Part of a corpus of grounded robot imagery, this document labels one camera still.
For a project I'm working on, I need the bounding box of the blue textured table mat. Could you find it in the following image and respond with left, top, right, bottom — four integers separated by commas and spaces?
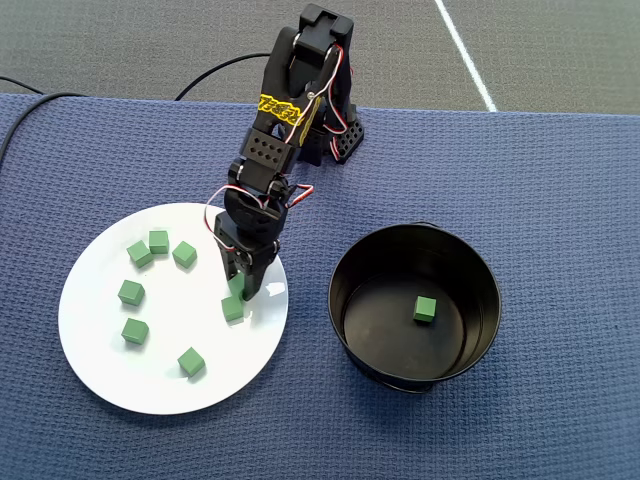
0, 93, 640, 480

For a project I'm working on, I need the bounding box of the black round metal container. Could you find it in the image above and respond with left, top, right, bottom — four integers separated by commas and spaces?
327, 221, 503, 395

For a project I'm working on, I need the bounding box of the white red servo wire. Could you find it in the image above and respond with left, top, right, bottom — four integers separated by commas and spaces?
203, 185, 240, 254
282, 183, 316, 210

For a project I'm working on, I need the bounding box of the white round plate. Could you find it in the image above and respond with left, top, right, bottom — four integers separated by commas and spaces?
58, 202, 290, 416

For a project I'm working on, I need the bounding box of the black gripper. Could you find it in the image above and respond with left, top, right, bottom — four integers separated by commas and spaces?
214, 211, 282, 302

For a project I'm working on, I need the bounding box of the black cable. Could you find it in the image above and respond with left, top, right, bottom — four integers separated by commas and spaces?
173, 52, 274, 102
0, 92, 90, 169
0, 75, 45, 96

